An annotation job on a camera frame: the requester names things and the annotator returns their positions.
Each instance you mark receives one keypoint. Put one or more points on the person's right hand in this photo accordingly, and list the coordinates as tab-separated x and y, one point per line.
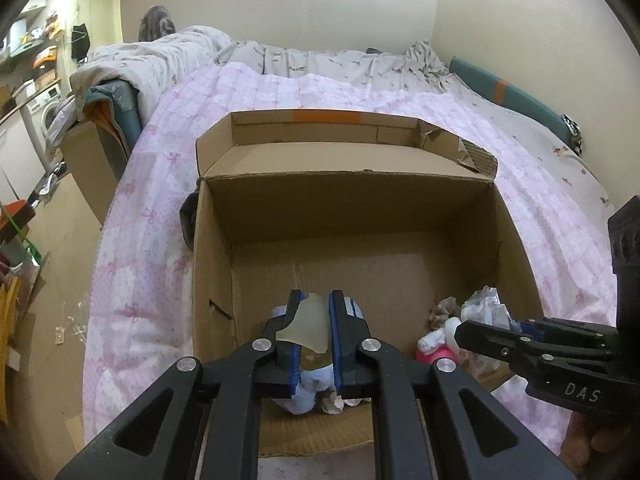
595	448

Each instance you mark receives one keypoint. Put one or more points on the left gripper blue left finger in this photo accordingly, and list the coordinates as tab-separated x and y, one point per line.
197	417

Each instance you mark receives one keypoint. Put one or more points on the teal bolster with orange band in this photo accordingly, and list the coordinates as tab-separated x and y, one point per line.
502	93

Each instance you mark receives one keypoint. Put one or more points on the clear plastic bag with label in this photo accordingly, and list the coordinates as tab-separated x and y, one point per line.
485	306

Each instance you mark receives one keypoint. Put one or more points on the white grey crumpled duvet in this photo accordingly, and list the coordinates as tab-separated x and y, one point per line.
155	67

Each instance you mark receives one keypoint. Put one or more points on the brown bedside cardboard box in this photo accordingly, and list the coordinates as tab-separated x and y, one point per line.
96	160

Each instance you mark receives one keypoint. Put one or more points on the white washing machine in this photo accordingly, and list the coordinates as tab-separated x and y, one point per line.
41	108

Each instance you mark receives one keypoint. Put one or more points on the white kitchen cabinet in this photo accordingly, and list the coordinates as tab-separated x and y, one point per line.
21	169

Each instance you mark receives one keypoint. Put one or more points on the teal orange folded blanket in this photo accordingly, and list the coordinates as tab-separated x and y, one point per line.
113	107

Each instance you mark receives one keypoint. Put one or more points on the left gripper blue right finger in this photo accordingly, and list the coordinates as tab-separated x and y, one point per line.
431	421

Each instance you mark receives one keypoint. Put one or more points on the open cardboard box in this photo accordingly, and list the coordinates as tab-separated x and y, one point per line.
396	212

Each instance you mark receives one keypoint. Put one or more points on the pink rubber duck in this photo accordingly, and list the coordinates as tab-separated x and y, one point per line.
441	352

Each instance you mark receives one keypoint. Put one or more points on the cream ruffled scrunchie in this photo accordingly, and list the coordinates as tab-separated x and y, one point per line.
333	404

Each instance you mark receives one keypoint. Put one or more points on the white sock with blue stripe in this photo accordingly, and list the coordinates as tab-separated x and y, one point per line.
352	308

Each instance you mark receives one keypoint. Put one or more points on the yellow wooden ladder frame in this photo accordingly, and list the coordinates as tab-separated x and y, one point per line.
10	287

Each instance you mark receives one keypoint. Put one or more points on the pink patterned quilt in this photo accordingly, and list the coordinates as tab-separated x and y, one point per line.
140	321

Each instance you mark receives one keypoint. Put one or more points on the light blue fluffy cloth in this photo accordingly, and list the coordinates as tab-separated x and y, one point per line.
310	385

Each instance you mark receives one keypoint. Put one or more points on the grey striped plush on bed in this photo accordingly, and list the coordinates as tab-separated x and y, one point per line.
156	24

